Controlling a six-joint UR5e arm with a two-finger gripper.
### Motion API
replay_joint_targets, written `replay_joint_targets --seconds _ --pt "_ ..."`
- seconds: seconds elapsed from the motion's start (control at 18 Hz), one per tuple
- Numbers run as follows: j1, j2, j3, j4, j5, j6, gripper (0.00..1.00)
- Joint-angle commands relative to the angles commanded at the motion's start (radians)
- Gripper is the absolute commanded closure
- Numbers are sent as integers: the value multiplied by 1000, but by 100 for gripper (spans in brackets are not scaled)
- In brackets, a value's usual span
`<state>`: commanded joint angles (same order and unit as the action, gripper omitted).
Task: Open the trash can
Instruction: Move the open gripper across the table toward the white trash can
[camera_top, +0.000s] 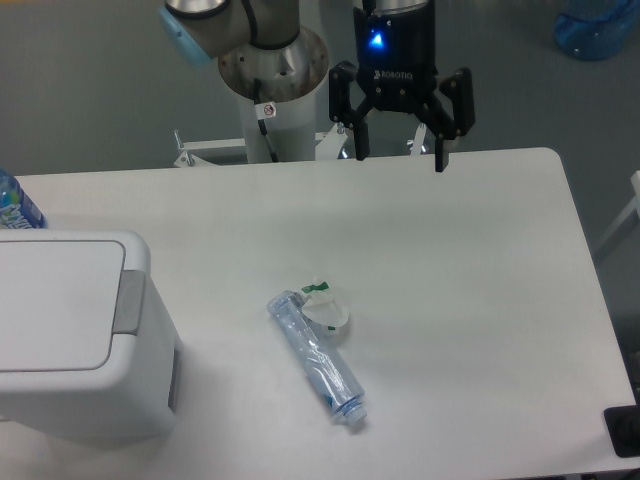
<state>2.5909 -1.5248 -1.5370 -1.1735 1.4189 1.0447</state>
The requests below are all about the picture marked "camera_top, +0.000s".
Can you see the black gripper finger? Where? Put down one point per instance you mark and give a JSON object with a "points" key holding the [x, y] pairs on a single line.
{"points": [[447, 110], [341, 76]]}

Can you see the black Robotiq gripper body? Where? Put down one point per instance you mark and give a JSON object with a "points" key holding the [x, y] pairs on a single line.
{"points": [[395, 44]]}

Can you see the white push-lid trash can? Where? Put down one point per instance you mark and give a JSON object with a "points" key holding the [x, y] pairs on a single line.
{"points": [[88, 348]]}

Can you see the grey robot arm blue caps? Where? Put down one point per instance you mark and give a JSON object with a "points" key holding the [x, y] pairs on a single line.
{"points": [[204, 31]]}

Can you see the metal clamp bolt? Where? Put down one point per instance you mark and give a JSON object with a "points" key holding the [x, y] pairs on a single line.
{"points": [[417, 145]]}

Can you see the large blue water jug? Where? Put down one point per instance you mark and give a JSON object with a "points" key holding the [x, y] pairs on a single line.
{"points": [[594, 30]]}

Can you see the white furniture leg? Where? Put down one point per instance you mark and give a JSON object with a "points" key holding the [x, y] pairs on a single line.
{"points": [[621, 226]]}

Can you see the crumpled white paper wrapper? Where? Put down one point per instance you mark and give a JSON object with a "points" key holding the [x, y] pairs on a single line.
{"points": [[320, 306]]}

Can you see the crushed clear plastic bottle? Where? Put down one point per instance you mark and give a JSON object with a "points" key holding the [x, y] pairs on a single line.
{"points": [[328, 373]]}

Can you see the blue-label water bottle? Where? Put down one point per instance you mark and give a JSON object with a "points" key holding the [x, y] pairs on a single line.
{"points": [[18, 211]]}

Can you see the black device at table edge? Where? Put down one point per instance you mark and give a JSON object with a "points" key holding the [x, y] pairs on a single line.
{"points": [[623, 426]]}

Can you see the white mounting frame with bolts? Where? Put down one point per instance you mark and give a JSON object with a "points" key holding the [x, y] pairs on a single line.
{"points": [[332, 144]]}

